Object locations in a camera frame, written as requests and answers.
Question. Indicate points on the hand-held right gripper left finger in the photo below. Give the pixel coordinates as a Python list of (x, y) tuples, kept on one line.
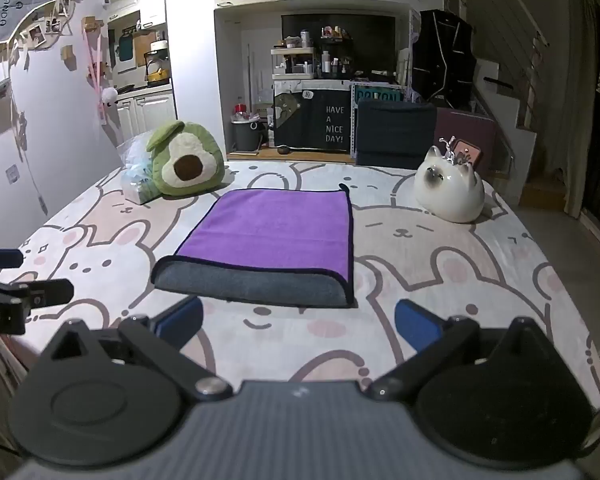
[(179, 319)]

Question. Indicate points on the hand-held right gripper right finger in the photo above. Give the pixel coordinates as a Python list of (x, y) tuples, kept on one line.
[(416, 322)]

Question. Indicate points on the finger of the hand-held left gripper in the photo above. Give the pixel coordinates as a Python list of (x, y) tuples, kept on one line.
[(47, 292), (0, 258)]

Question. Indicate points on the purple and grey towel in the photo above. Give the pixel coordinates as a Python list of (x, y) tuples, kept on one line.
[(280, 230)]

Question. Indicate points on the bunny printed bed sheet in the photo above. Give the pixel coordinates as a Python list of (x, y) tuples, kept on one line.
[(430, 260)]

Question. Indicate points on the white ceramic cat figure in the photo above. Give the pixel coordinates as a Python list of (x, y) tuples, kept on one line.
[(450, 192)]

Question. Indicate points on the clear plastic bag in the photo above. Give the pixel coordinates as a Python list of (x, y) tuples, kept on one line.
[(134, 172)]

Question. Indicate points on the avocado plush toy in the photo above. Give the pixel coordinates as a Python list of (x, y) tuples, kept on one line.
[(190, 165)]

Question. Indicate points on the dark blue chair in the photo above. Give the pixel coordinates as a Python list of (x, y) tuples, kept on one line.
[(395, 135)]

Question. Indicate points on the grey trash bin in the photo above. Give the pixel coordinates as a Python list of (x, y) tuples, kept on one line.
[(246, 135)]

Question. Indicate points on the white kitchen cabinet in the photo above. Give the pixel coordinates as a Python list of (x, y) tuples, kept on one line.
[(145, 115)]

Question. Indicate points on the maroon board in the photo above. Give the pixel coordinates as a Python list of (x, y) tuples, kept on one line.
[(472, 127)]

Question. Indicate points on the black printed curtain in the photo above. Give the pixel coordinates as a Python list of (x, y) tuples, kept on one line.
[(325, 125)]

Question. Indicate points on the white staircase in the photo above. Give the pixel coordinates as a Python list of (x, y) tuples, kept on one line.
[(510, 125)]

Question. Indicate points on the teal sign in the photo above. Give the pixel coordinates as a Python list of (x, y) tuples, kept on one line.
[(377, 95)]

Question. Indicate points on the yellow pot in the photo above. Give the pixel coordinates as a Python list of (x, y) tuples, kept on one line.
[(157, 76)]

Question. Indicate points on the black hanging jacket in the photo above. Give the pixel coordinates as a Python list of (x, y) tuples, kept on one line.
[(442, 60)]

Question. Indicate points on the white shelf organizer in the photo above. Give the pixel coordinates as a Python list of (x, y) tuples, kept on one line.
[(292, 62)]

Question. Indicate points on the white plush wall toy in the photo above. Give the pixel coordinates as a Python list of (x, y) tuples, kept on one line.
[(109, 97)]

